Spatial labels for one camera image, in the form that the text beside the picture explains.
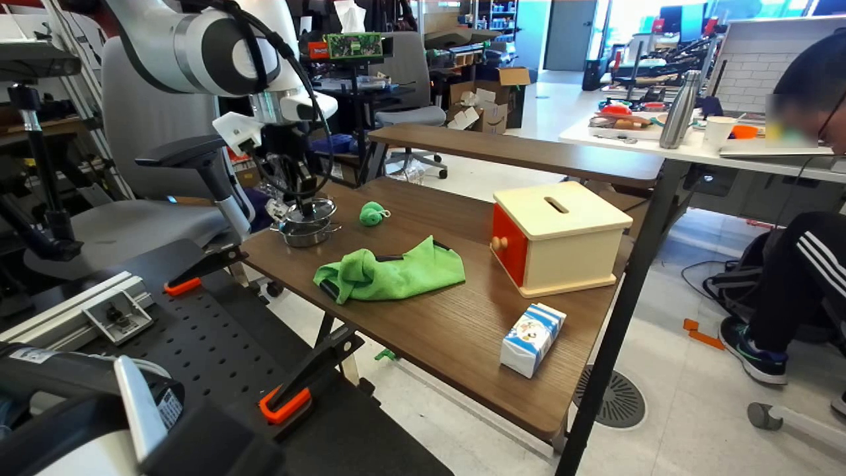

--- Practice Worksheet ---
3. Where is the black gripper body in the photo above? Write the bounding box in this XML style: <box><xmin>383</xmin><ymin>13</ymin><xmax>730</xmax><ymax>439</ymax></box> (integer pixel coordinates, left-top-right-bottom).
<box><xmin>260</xmin><ymin>118</ymin><xmax>327</xmax><ymax>189</ymax></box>

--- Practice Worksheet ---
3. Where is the small silver pot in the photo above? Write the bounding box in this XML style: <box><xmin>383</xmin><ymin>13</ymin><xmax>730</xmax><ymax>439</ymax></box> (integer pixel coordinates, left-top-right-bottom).
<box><xmin>276</xmin><ymin>205</ymin><xmax>344</xmax><ymax>250</ymax></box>

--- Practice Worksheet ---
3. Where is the small green toy with keyring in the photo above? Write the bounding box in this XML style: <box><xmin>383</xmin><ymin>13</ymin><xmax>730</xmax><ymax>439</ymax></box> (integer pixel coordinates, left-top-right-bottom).
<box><xmin>354</xmin><ymin>197</ymin><xmax>393</xmax><ymax>229</ymax></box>

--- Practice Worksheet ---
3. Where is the green cloth bag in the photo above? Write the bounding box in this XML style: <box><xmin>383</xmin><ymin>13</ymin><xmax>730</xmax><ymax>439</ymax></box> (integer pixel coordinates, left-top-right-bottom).
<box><xmin>312</xmin><ymin>233</ymin><xmax>468</xmax><ymax>307</ymax></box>

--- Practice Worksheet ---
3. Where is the green circuit board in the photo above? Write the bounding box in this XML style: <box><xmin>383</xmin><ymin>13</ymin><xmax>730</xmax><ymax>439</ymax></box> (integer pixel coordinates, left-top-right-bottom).
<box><xmin>320</xmin><ymin>29</ymin><xmax>387</xmax><ymax>62</ymax></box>

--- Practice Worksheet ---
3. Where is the orange black bar clamp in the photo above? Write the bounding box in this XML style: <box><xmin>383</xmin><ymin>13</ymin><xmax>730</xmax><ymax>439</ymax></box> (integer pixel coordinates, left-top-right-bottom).
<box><xmin>255</xmin><ymin>325</ymin><xmax>368</xmax><ymax>429</ymax></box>
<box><xmin>160</xmin><ymin>242</ymin><xmax>245</xmax><ymax>300</ymax></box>

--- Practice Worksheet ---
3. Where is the grey office chair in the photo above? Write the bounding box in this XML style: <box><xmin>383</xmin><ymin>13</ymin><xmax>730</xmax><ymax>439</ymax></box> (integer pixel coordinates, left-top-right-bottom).
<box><xmin>21</xmin><ymin>33</ymin><xmax>258</xmax><ymax>292</ymax></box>

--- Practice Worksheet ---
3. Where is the black perforated mounting board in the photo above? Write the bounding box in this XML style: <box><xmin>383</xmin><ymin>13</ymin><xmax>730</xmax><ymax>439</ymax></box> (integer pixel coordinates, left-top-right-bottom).
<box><xmin>130</xmin><ymin>279</ymin><xmax>456</xmax><ymax>476</ymax></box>

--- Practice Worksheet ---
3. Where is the cardboard box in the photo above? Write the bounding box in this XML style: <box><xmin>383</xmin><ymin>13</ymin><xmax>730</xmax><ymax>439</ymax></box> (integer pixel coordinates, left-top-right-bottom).
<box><xmin>446</xmin><ymin>65</ymin><xmax>533</xmax><ymax>134</ymax></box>

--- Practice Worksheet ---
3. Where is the cream wooden box orange side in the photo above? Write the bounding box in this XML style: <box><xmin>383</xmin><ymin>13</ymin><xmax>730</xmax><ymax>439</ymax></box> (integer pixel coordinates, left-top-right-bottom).
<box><xmin>487</xmin><ymin>179</ymin><xmax>637</xmax><ymax>299</ymax></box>

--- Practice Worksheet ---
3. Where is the black tripod stand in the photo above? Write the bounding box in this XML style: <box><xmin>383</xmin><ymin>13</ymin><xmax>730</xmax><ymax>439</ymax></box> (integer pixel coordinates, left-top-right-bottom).
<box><xmin>0</xmin><ymin>39</ymin><xmax>86</xmax><ymax>263</ymax></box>

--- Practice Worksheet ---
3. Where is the white blue milk carton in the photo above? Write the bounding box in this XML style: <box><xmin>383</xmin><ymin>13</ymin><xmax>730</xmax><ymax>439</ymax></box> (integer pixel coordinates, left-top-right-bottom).
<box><xmin>497</xmin><ymin>300</ymin><xmax>567</xmax><ymax>380</ymax></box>

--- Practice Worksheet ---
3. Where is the red toy vehicle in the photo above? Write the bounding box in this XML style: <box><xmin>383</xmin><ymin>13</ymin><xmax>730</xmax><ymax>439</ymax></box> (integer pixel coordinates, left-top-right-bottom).
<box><xmin>590</xmin><ymin>101</ymin><xmax>656</xmax><ymax>131</ymax></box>

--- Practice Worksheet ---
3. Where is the black slanted desk leg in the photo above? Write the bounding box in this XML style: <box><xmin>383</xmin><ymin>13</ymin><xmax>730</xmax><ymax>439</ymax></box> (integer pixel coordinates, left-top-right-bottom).
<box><xmin>553</xmin><ymin>159</ymin><xmax>707</xmax><ymax>476</ymax></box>

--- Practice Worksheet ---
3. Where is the round floor drain grate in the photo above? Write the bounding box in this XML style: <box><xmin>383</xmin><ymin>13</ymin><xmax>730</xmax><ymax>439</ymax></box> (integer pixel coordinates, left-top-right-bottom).
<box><xmin>595</xmin><ymin>370</ymin><xmax>649</xmax><ymax>430</ymax></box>

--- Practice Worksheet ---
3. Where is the silver metal bottle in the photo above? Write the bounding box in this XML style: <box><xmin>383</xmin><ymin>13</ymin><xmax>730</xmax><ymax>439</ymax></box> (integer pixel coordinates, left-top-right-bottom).
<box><xmin>658</xmin><ymin>77</ymin><xmax>699</xmax><ymax>150</ymax></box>

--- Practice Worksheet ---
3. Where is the white cup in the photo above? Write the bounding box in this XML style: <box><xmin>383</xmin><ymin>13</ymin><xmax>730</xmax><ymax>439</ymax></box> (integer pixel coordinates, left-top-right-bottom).
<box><xmin>699</xmin><ymin>114</ymin><xmax>736</xmax><ymax>152</ymax></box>

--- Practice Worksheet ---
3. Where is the orange floor clip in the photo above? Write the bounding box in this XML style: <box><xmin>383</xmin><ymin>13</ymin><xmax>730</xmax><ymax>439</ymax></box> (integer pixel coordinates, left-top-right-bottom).
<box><xmin>680</xmin><ymin>314</ymin><xmax>726</xmax><ymax>352</ymax></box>

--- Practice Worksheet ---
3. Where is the person in black trousers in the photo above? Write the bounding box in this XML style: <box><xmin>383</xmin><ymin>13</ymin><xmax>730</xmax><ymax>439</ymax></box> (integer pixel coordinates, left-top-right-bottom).
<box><xmin>715</xmin><ymin>27</ymin><xmax>846</xmax><ymax>390</ymax></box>

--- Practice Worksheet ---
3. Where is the grey chair base wheel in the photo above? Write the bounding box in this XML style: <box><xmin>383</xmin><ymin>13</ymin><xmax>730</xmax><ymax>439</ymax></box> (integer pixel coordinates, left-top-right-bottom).
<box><xmin>744</xmin><ymin>398</ymin><xmax>846</xmax><ymax>454</ymax></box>

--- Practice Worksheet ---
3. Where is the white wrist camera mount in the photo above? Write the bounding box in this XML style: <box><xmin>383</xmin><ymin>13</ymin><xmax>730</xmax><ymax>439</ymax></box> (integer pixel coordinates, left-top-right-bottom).
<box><xmin>208</xmin><ymin>107</ymin><xmax>267</xmax><ymax>152</ymax></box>

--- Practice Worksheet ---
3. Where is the aluminium rail with bracket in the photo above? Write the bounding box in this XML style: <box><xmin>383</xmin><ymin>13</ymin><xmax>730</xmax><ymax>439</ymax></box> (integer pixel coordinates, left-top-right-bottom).
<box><xmin>0</xmin><ymin>270</ymin><xmax>156</xmax><ymax>349</ymax></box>

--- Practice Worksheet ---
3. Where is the white black camera device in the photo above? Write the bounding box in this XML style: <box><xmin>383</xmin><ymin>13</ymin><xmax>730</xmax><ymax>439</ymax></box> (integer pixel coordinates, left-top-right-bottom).
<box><xmin>0</xmin><ymin>343</ymin><xmax>284</xmax><ymax>476</ymax></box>

